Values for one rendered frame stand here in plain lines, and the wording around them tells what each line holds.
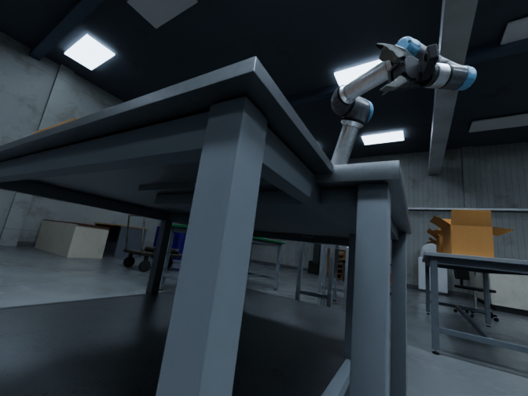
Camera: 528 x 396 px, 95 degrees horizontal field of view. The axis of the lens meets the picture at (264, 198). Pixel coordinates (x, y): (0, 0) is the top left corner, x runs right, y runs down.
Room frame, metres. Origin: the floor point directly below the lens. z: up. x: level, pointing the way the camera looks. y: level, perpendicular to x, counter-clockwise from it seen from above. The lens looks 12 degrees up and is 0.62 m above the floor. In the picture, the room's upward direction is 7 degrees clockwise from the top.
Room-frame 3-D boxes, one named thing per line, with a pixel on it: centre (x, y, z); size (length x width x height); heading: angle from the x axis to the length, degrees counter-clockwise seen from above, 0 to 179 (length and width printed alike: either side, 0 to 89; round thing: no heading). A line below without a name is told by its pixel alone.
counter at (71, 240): (5.90, 4.40, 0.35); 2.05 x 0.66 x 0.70; 57
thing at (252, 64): (1.51, 0.13, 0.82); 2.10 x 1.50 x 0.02; 149
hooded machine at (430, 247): (7.56, -5.40, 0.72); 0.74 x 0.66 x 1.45; 57
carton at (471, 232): (2.10, -1.81, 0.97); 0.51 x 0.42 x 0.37; 62
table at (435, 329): (2.76, -2.34, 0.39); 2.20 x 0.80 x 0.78; 147
